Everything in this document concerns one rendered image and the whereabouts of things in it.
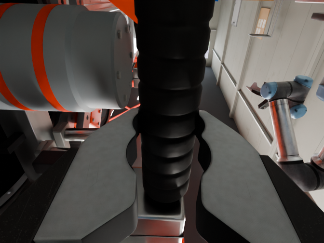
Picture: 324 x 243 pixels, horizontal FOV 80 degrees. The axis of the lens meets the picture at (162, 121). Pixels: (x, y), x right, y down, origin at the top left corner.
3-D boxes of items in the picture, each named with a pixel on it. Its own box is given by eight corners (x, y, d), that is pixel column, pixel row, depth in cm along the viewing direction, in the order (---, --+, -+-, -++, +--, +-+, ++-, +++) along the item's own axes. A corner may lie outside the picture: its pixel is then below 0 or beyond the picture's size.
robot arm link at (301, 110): (312, 104, 90) (304, 119, 94) (294, 94, 99) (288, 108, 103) (296, 105, 89) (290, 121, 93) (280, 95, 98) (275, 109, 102)
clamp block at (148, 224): (57, 214, 14) (74, 250, 17) (186, 219, 14) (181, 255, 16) (84, 162, 18) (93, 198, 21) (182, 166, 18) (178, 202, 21)
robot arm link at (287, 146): (274, 192, 86) (255, 87, 94) (296, 189, 88) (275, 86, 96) (295, 197, 75) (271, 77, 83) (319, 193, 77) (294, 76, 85)
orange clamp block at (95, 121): (62, 122, 53) (76, 128, 62) (90, 123, 53) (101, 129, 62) (65, 98, 55) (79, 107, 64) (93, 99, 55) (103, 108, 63)
